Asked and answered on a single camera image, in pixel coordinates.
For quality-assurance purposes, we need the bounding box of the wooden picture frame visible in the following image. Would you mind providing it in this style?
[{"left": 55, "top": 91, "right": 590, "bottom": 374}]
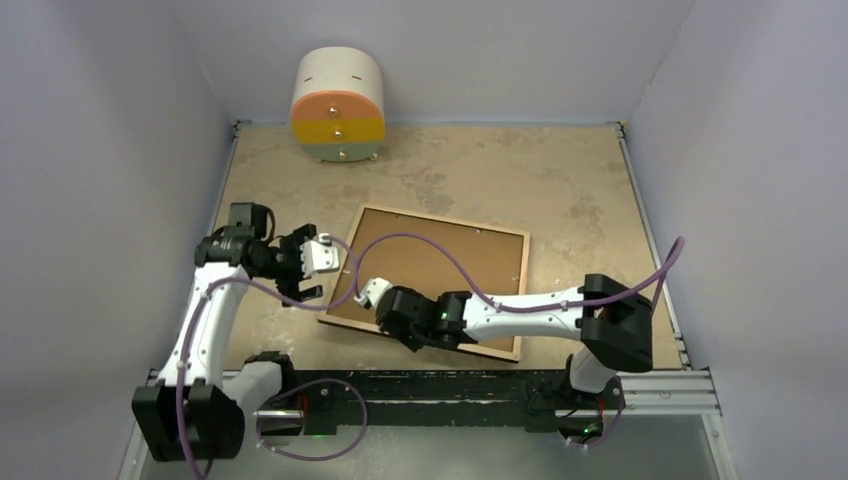
[{"left": 317, "top": 203, "right": 532, "bottom": 364}]

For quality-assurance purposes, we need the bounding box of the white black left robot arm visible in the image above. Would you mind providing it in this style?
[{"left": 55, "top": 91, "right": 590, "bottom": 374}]
[{"left": 131, "top": 202, "right": 340, "bottom": 462}]

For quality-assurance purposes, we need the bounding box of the aluminium rail frame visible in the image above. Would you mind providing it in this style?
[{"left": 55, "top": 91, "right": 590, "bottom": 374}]
[{"left": 115, "top": 119, "right": 740, "bottom": 480}]

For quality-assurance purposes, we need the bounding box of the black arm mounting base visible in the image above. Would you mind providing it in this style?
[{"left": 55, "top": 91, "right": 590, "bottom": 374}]
[{"left": 257, "top": 369, "right": 625, "bottom": 439}]

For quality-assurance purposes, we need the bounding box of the round pastel drawer cabinet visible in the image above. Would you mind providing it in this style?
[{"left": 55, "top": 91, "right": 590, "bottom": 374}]
[{"left": 289, "top": 46, "right": 386, "bottom": 163}]

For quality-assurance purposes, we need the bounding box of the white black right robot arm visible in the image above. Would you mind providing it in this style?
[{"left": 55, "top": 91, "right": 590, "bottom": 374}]
[{"left": 356, "top": 274, "right": 654, "bottom": 407}]

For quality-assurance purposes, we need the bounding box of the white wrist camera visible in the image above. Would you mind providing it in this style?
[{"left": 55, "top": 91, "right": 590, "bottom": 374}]
[
  {"left": 354, "top": 277, "right": 393, "bottom": 309},
  {"left": 299, "top": 233, "right": 341, "bottom": 279}
]

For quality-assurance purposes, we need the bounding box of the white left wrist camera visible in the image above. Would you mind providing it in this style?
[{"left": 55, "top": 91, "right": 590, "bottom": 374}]
[{"left": 299, "top": 233, "right": 341, "bottom": 279}]

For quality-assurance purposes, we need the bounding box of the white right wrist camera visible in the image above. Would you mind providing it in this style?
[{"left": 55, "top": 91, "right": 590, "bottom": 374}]
[{"left": 354, "top": 277, "right": 393, "bottom": 309}]

